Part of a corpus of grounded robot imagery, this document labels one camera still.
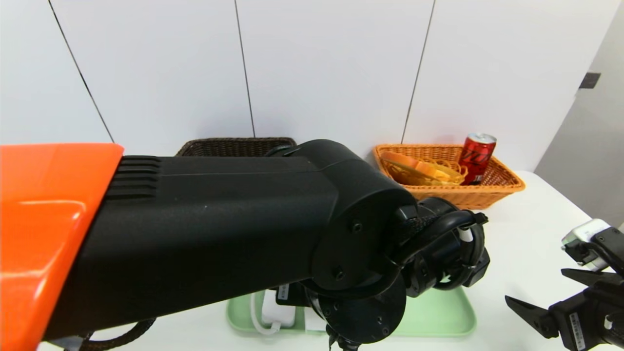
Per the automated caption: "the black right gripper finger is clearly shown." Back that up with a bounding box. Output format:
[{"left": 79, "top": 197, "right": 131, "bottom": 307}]
[
  {"left": 505, "top": 295, "right": 559, "bottom": 339},
  {"left": 561, "top": 268, "right": 624, "bottom": 287}
]

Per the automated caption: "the red soda can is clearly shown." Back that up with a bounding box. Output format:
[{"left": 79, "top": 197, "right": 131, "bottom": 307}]
[{"left": 458, "top": 133, "right": 498, "bottom": 186}]

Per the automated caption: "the small yellow wicker bread tray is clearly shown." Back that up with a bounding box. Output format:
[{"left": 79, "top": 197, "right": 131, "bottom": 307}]
[{"left": 390, "top": 157, "right": 469, "bottom": 186}]

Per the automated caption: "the light green plastic tray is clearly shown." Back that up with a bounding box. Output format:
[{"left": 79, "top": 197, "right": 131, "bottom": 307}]
[{"left": 226, "top": 285, "right": 477, "bottom": 338}]

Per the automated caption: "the slice of white bread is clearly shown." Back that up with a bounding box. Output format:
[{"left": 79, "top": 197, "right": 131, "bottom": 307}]
[{"left": 380, "top": 150, "right": 461, "bottom": 185}]

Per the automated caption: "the orange wicker basket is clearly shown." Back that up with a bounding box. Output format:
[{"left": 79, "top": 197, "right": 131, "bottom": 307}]
[{"left": 374, "top": 144, "right": 526, "bottom": 210}]

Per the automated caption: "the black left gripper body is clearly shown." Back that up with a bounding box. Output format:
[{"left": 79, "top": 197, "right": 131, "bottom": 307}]
[{"left": 275, "top": 281, "right": 312, "bottom": 307}]

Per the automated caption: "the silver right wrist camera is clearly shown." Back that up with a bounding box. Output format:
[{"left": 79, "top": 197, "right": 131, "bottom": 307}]
[{"left": 562, "top": 219, "right": 624, "bottom": 273}]

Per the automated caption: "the white power strip with cord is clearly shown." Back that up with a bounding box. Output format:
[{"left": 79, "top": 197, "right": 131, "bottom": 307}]
[{"left": 251, "top": 290, "right": 297, "bottom": 336}]

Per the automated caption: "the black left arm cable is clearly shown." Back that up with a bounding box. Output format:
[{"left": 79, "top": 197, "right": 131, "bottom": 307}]
[{"left": 63, "top": 317, "right": 156, "bottom": 351}]

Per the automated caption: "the dark brown wicker basket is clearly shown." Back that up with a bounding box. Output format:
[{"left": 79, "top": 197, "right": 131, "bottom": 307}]
[{"left": 175, "top": 137, "right": 297, "bottom": 157}]

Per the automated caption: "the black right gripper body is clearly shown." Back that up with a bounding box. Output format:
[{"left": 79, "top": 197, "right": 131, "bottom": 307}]
[{"left": 548, "top": 279, "right": 624, "bottom": 351}]

